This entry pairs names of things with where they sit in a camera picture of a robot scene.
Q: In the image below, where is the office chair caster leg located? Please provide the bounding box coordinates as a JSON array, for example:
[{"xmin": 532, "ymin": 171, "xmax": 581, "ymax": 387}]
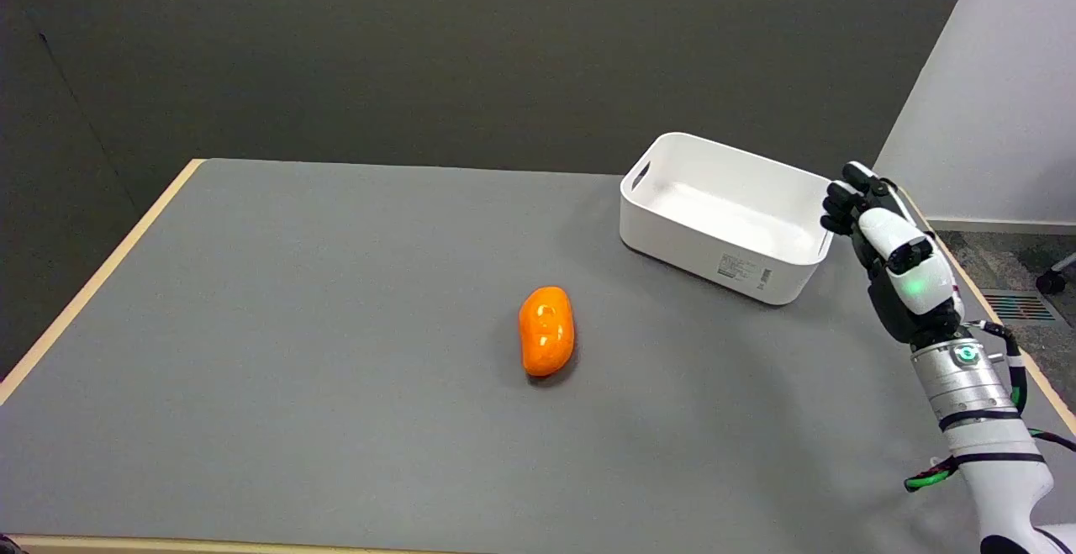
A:
[{"xmin": 1036, "ymin": 251, "xmax": 1076, "ymax": 295}]

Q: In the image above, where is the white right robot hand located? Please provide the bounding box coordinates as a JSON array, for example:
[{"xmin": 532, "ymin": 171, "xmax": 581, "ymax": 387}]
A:
[{"xmin": 820, "ymin": 161, "xmax": 967, "ymax": 348}]

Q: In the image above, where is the white plastic storage bin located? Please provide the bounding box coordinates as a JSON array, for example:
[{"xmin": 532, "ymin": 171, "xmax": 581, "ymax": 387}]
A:
[{"xmin": 620, "ymin": 132, "xmax": 842, "ymax": 306}]

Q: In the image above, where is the orange mango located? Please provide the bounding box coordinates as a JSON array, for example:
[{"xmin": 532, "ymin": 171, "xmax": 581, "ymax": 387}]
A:
[{"xmin": 518, "ymin": 286, "xmax": 577, "ymax": 378}]

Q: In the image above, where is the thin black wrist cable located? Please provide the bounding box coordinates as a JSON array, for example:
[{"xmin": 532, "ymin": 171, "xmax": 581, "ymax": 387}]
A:
[{"xmin": 965, "ymin": 319, "xmax": 1030, "ymax": 414}]

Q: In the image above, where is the printed label on bin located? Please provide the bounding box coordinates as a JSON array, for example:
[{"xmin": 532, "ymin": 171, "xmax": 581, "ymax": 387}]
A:
[{"xmin": 716, "ymin": 252, "xmax": 773, "ymax": 293}]

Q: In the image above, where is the green flecked braided cable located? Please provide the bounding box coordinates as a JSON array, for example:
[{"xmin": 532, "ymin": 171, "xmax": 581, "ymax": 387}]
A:
[{"xmin": 904, "ymin": 426, "xmax": 1076, "ymax": 493}]

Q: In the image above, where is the floor vent grille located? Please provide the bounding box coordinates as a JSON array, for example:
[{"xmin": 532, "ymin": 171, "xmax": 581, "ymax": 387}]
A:
[{"xmin": 979, "ymin": 289, "xmax": 1057, "ymax": 323}]

